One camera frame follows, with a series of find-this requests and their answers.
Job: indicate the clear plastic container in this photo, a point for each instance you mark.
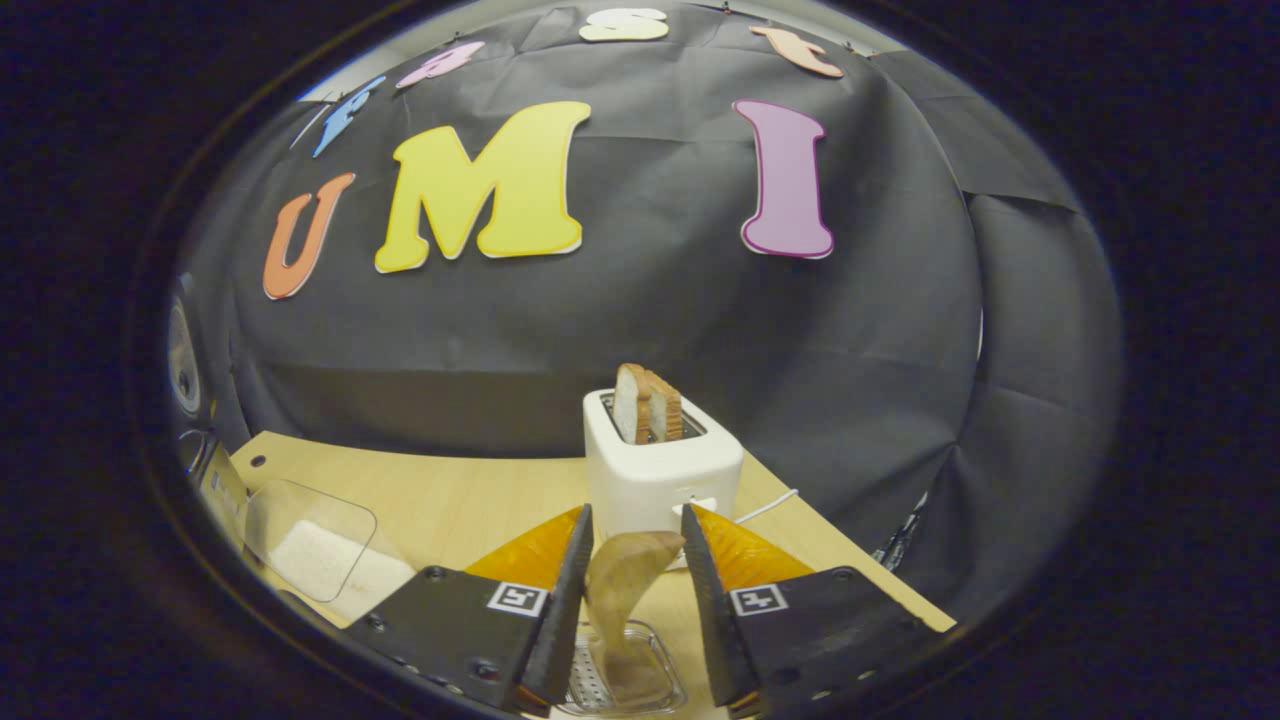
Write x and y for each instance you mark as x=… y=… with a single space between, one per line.
x=300 y=510

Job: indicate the black backdrop cloth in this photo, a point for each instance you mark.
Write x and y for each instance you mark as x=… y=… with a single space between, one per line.
x=650 y=320

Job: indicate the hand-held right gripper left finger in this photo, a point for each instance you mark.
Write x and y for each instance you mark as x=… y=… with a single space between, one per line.
x=555 y=620

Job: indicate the white toaster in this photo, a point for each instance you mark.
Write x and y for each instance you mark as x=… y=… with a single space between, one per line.
x=650 y=480

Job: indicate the white rice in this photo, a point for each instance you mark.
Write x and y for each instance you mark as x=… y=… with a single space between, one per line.
x=330 y=565

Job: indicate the pale bread slice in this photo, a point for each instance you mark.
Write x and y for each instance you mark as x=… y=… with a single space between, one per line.
x=630 y=405

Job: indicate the wooden spoon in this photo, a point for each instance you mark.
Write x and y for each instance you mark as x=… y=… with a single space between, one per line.
x=620 y=580

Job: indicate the silver black rice cooker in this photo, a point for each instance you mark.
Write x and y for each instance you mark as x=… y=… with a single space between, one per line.
x=222 y=490

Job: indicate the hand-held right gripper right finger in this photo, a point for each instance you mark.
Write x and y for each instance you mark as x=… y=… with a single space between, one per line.
x=715 y=620

